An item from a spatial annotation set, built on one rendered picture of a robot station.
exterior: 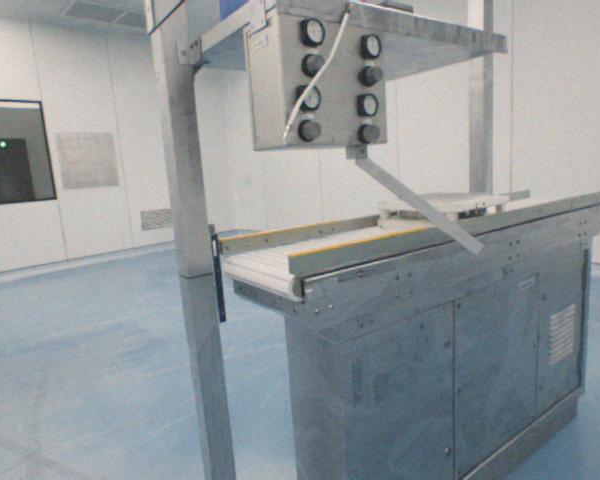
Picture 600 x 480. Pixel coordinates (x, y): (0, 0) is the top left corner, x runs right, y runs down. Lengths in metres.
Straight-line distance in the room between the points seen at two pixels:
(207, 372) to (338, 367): 0.30
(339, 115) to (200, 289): 0.47
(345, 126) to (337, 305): 0.31
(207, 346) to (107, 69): 5.59
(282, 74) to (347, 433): 0.70
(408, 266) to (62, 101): 5.53
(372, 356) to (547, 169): 3.40
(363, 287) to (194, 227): 0.37
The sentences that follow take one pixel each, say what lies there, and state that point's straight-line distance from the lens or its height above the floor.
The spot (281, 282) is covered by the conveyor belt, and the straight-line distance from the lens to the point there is 0.75.
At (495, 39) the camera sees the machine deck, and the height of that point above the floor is 1.26.
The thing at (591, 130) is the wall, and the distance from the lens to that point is 4.11.
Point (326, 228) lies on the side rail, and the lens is 1.09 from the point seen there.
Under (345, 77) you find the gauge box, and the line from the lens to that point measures 0.74.
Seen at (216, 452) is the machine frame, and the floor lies 0.38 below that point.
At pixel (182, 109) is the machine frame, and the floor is 1.14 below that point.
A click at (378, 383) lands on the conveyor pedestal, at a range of 1.00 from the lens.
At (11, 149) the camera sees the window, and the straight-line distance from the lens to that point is 5.91.
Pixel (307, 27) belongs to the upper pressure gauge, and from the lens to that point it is 0.70.
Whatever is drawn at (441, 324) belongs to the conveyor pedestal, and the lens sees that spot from 1.12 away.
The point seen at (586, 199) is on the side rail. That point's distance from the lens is 1.63.
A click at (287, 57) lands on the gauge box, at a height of 1.17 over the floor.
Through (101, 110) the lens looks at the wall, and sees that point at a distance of 6.23.
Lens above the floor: 1.01
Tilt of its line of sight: 10 degrees down
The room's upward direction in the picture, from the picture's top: 4 degrees counter-clockwise
